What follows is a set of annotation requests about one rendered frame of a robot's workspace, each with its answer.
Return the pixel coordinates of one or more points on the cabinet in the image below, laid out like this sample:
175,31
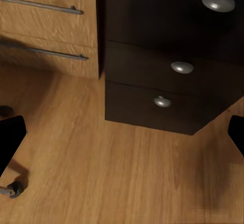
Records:
62,36
173,65

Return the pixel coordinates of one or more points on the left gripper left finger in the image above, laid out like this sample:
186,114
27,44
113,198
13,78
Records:
12,133

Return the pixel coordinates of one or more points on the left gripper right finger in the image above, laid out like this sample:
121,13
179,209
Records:
236,131

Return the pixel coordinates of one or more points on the swivel chair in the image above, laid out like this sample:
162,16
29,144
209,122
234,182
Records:
16,188

